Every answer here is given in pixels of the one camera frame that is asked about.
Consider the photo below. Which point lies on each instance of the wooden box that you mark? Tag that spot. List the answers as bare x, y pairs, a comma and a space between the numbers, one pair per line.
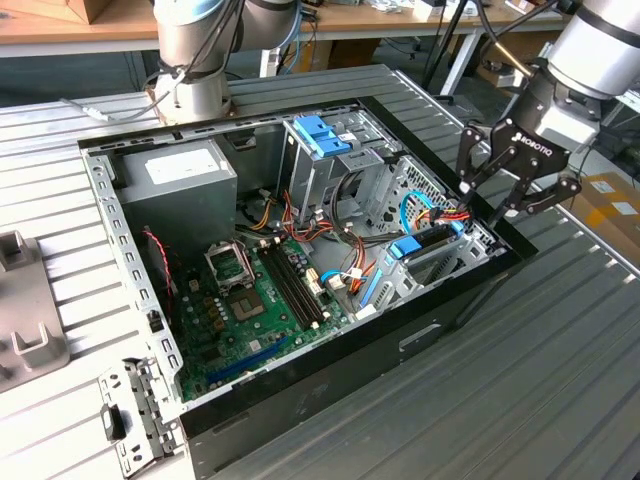
95, 10

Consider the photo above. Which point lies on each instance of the metal disk bay cage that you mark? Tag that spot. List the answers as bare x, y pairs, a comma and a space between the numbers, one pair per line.
440, 272

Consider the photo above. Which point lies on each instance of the hard disk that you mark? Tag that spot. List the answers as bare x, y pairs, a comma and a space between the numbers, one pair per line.
405, 248

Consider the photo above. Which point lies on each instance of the metal hinged slot bracket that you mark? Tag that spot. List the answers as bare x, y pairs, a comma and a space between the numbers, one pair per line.
145, 400

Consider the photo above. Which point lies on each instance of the black open PC case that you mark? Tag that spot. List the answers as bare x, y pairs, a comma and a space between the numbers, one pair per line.
350, 370

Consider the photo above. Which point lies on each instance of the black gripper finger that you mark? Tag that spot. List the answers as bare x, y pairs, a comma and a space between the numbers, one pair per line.
472, 155
550, 196

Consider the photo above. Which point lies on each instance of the grey power supply box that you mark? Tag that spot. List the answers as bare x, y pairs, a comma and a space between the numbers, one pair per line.
180, 210

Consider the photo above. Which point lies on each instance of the black RAM slot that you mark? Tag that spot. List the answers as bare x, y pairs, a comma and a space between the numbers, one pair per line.
303, 280
288, 285
281, 286
296, 283

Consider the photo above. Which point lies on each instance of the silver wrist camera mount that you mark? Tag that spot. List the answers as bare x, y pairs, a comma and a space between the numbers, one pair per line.
570, 127

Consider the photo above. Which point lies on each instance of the black tripod pole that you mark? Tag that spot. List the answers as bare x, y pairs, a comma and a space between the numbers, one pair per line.
442, 45

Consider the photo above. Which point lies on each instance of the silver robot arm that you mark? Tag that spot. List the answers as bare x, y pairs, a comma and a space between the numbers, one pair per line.
190, 95

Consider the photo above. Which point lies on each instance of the blue expansion slot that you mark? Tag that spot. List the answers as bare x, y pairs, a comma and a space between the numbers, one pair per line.
250, 361

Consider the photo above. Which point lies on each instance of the CPU socket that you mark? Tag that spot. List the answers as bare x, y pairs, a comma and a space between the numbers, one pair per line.
246, 307

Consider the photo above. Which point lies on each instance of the metal optical bay cage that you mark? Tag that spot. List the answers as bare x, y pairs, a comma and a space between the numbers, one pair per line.
310, 185

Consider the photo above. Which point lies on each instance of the thin metal locking lever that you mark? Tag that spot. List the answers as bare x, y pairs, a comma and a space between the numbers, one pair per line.
248, 265

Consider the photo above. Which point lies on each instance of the wooden desk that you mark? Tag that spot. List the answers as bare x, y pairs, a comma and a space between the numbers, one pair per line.
375, 22

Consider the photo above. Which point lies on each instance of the blue plastic bay latch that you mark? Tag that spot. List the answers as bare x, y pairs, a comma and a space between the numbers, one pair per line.
320, 137

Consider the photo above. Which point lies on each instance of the green motherboard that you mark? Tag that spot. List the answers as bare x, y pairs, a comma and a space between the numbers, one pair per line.
270, 335

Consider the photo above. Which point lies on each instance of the grey parts rack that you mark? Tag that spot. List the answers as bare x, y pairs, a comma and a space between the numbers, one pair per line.
25, 300

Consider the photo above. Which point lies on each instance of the black case fan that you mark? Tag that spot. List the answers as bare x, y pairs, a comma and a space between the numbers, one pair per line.
160, 285

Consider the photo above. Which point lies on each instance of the brown cardboard box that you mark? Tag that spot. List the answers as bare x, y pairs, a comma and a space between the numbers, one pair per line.
610, 225

